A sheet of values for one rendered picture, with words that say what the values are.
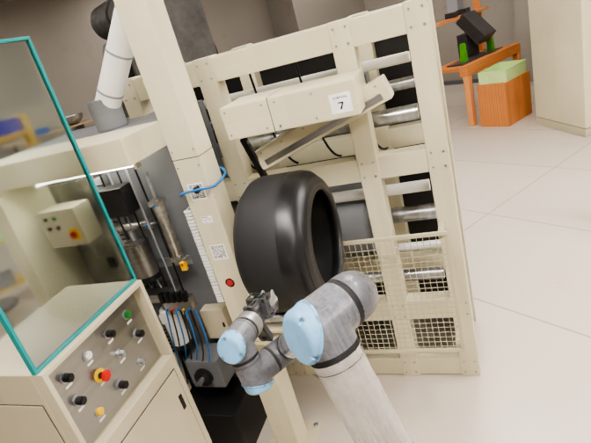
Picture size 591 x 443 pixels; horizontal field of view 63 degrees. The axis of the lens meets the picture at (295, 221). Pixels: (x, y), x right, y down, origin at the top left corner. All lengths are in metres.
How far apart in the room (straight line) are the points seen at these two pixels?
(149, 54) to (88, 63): 8.38
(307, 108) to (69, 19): 8.62
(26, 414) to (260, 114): 1.40
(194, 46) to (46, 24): 5.65
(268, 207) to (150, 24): 0.79
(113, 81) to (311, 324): 1.76
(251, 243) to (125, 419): 0.79
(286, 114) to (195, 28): 3.03
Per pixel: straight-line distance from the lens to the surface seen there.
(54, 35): 10.29
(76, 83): 10.25
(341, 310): 0.99
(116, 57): 2.40
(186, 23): 4.96
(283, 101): 2.06
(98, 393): 1.95
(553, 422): 2.79
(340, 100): 1.99
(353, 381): 1.02
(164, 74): 1.95
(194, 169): 2.00
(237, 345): 1.45
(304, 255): 1.78
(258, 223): 1.82
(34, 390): 1.79
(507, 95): 7.36
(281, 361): 1.55
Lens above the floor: 2.03
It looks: 22 degrees down
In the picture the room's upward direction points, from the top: 16 degrees counter-clockwise
